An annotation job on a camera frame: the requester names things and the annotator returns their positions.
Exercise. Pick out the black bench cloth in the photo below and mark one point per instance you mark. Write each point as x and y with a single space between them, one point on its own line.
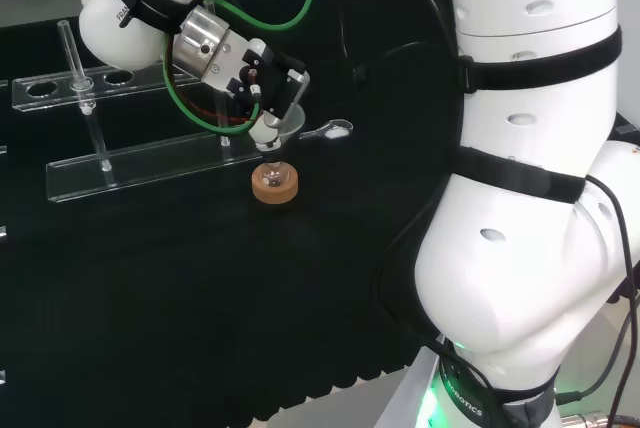
150 308

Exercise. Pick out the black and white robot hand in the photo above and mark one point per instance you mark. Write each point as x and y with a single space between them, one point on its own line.
270 83

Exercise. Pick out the pale base plate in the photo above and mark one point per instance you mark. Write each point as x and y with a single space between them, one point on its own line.
405 393

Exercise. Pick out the glass round-bottom flask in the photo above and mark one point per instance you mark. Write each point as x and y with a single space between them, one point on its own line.
274 179

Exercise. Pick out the clear acrylic funnel stand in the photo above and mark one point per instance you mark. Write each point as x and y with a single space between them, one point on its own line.
150 168

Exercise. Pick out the glass weighing funnel with powder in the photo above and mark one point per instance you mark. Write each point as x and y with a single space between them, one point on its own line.
332 130

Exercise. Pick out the clear plastic funnel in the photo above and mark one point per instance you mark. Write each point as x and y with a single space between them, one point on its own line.
292 120

